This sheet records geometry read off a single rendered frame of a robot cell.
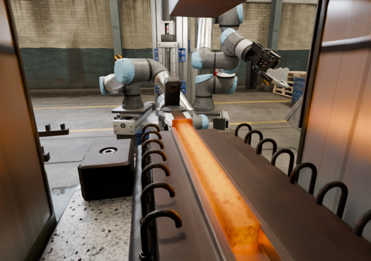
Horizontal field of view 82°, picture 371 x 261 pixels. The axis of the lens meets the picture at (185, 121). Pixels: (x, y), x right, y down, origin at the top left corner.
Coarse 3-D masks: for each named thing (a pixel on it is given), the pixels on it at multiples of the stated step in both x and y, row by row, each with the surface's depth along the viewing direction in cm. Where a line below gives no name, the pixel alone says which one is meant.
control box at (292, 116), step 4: (300, 100) 65; (296, 104) 66; (300, 104) 65; (292, 108) 68; (296, 108) 66; (288, 112) 69; (292, 112) 68; (296, 112) 67; (288, 116) 69; (292, 116) 68; (296, 116) 67; (288, 120) 69; (292, 120) 68; (296, 120) 67; (292, 124) 68; (296, 124) 67; (296, 128) 67; (300, 128) 66; (300, 132) 67
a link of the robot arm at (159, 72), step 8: (152, 64) 103; (160, 64) 105; (152, 72) 103; (160, 72) 112; (168, 72) 104; (152, 80) 105; (160, 80) 101; (160, 88) 102; (184, 96) 96; (184, 104) 91; (200, 120) 87; (208, 120) 89; (200, 128) 87
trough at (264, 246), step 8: (216, 216) 21; (264, 240) 19; (232, 248) 19; (240, 248) 19; (248, 248) 19; (256, 248) 19; (264, 248) 19; (272, 248) 18; (240, 256) 18; (248, 256) 18; (256, 256) 18; (264, 256) 18; (272, 256) 18
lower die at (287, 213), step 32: (160, 160) 34; (224, 160) 35; (256, 160) 37; (160, 192) 26; (192, 192) 26; (256, 192) 26; (288, 192) 28; (160, 224) 21; (192, 224) 21; (288, 224) 21; (320, 224) 23; (160, 256) 18; (192, 256) 18; (224, 256) 17; (288, 256) 17; (320, 256) 18; (352, 256) 19
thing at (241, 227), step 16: (176, 112) 56; (176, 128) 48; (192, 128) 44; (192, 144) 36; (192, 160) 32; (208, 160) 31; (208, 176) 26; (224, 176) 26; (208, 192) 24; (224, 192) 23; (224, 208) 21; (240, 208) 21; (224, 224) 20; (240, 224) 19; (256, 224) 19; (240, 240) 19; (256, 240) 19
